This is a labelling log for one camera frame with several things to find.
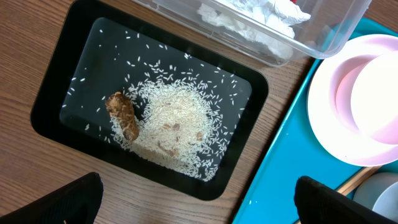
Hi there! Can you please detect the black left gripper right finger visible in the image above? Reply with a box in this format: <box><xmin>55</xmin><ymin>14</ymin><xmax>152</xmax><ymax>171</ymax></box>
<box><xmin>294</xmin><ymin>175</ymin><xmax>397</xmax><ymax>224</ymax></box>

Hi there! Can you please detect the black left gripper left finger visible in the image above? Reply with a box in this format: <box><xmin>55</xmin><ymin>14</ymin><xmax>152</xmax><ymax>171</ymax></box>
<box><xmin>1</xmin><ymin>172</ymin><xmax>104</xmax><ymax>223</ymax></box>

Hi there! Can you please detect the brown food scrap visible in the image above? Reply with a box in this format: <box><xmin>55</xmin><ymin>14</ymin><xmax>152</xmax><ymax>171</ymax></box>
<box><xmin>105</xmin><ymin>91</ymin><xmax>139</xmax><ymax>141</ymax></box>

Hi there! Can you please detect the small pink plate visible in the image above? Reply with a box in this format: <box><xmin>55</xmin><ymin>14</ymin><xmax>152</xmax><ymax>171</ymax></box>
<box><xmin>335</xmin><ymin>60</ymin><xmax>397</xmax><ymax>145</ymax></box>

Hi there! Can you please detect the pile of rice grains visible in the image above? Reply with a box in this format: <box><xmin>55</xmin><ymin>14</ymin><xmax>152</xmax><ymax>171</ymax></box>
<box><xmin>62</xmin><ymin>29</ymin><xmax>246</xmax><ymax>183</ymax></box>

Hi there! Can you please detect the white tissue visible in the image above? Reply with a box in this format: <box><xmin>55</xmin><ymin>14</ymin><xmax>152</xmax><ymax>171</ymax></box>
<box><xmin>197</xmin><ymin>0</ymin><xmax>311</xmax><ymax>60</ymax></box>

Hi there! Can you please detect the teal plastic tray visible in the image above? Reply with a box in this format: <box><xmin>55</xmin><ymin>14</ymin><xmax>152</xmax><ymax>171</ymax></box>
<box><xmin>231</xmin><ymin>17</ymin><xmax>398</xmax><ymax>224</ymax></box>

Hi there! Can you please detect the left wooden chopstick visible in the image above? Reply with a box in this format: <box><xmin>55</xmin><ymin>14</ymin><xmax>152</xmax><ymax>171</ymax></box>
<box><xmin>294</xmin><ymin>166</ymin><xmax>382</xmax><ymax>224</ymax></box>

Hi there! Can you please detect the grey bowl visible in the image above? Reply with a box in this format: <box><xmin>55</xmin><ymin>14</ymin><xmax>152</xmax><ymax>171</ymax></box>
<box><xmin>353</xmin><ymin>172</ymin><xmax>397</xmax><ymax>222</ymax></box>

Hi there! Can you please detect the large white plate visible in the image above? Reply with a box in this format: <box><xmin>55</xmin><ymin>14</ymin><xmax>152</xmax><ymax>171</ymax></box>
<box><xmin>307</xmin><ymin>34</ymin><xmax>397</xmax><ymax>167</ymax></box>

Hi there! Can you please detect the black plastic tray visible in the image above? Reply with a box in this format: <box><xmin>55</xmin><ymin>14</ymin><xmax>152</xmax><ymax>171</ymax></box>
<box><xmin>30</xmin><ymin>1</ymin><xmax>268</xmax><ymax>200</ymax></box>

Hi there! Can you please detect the clear plastic bin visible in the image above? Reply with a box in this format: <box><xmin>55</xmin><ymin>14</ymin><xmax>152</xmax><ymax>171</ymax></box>
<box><xmin>140</xmin><ymin>0</ymin><xmax>370</xmax><ymax>67</ymax></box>

